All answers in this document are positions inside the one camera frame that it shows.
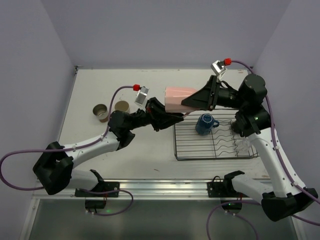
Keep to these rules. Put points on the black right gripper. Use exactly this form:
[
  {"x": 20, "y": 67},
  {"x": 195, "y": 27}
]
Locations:
[{"x": 213, "y": 93}]

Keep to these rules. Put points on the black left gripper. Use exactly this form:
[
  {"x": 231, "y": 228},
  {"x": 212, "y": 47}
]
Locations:
[{"x": 152, "y": 114}]

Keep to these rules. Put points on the pink hexagonal mug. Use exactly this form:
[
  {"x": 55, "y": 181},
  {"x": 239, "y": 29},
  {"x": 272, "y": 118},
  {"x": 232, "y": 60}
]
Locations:
[{"x": 173, "y": 100}]

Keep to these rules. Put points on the blue hexagonal mug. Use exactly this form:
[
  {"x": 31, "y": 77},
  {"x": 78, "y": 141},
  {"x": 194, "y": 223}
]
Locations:
[{"x": 205, "y": 124}]

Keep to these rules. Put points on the beige tall cup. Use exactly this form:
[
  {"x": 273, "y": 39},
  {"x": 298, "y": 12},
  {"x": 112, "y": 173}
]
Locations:
[{"x": 122, "y": 106}]

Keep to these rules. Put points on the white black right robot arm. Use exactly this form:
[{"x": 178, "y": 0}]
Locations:
[{"x": 287, "y": 193}]

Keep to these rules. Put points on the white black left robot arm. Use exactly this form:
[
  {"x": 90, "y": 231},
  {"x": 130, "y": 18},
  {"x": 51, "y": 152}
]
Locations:
[{"x": 56, "y": 167}]

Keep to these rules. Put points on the clear glass cup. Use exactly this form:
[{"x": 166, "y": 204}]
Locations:
[{"x": 243, "y": 146}]

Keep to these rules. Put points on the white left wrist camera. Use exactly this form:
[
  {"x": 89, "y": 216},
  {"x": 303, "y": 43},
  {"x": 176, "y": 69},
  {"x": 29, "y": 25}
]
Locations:
[{"x": 141, "y": 96}]

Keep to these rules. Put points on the grey wire dish rack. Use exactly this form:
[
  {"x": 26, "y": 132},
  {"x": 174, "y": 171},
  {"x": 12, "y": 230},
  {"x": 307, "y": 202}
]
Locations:
[{"x": 220, "y": 144}]

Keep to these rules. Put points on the aluminium front rail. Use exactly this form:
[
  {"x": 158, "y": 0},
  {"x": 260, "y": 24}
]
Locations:
[{"x": 153, "y": 189}]

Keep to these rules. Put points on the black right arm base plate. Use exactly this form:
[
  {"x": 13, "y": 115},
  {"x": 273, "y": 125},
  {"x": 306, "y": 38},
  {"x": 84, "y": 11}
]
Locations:
[{"x": 222, "y": 188}]

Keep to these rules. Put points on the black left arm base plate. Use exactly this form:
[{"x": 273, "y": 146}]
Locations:
[{"x": 107, "y": 186}]

